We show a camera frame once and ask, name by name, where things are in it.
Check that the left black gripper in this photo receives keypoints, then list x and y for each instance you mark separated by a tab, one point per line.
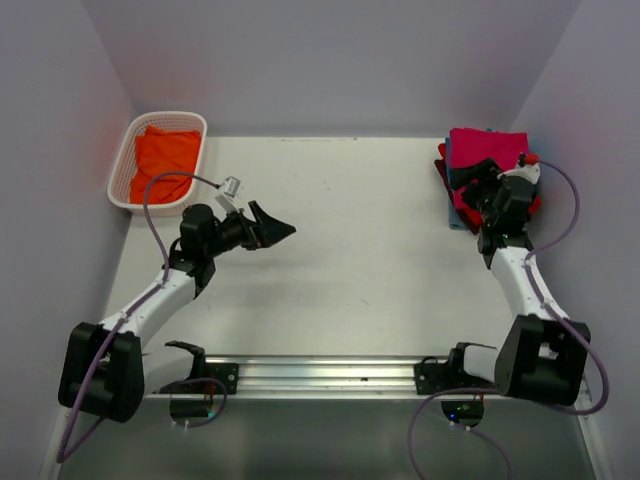
266	230

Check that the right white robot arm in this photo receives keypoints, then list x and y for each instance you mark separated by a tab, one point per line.
543	355

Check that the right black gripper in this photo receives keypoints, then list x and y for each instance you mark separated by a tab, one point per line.
484	173

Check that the orange t shirt in basket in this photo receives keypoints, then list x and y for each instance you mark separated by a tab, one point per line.
158	151

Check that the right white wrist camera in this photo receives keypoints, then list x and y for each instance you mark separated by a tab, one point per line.
527	168

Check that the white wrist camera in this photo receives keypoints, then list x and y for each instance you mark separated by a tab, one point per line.
226	194
527	168

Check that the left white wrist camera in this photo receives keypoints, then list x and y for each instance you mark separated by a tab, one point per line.
226	194

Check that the aluminium front rail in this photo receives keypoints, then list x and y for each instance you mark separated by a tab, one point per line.
269	377

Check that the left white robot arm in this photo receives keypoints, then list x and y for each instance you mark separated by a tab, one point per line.
104	373

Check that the crimson pink t shirt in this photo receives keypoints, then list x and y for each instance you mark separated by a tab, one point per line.
468	146

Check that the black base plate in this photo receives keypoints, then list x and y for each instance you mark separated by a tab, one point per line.
226	373
432	375

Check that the red folded t shirt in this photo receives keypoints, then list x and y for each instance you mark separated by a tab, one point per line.
459	203

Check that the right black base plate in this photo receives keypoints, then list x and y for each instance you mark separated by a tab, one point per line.
432	375

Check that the maroon folded t shirt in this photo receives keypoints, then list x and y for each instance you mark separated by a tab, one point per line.
471	219

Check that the white plastic laundry basket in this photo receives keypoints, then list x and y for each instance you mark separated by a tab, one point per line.
125	167

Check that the light blue folded t shirt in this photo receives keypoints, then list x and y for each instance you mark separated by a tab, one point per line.
453	218

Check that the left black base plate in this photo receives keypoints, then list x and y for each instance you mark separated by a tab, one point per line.
226	373

